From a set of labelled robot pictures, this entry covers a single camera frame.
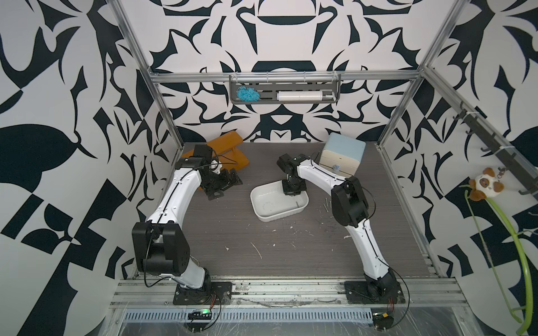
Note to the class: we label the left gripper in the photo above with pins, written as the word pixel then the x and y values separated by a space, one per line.
pixel 224 183

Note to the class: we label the black hook rail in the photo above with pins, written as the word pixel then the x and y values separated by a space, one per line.
pixel 493 143

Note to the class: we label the orange wooden shelf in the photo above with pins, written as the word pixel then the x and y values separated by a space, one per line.
pixel 226 147

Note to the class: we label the small controller board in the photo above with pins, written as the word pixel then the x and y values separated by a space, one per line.
pixel 200 315

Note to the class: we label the white perforated cable duct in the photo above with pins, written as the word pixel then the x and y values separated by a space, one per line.
pixel 259 315

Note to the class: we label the blue white drawer box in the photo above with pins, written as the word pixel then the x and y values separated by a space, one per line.
pixel 342 155

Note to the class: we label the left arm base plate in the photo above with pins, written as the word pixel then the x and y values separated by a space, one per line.
pixel 220 291

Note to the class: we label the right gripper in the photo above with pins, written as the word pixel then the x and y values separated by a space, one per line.
pixel 293 185

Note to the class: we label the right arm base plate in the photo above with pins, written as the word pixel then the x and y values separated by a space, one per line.
pixel 373 293

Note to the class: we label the white plastic storage tray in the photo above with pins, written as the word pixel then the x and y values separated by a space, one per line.
pixel 270 203

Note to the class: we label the teal scrunchie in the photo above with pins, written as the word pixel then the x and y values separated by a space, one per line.
pixel 247 94

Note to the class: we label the white roll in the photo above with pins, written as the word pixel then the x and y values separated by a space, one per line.
pixel 300 96

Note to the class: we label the plush toy animal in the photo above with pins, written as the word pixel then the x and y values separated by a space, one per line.
pixel 486 185

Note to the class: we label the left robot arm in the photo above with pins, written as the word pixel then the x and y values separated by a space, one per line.
pixel 160 246

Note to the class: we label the grey wall rack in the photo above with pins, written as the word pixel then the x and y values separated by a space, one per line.
pixel 268 87

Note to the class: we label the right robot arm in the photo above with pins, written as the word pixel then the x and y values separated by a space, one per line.
pixel 349 208

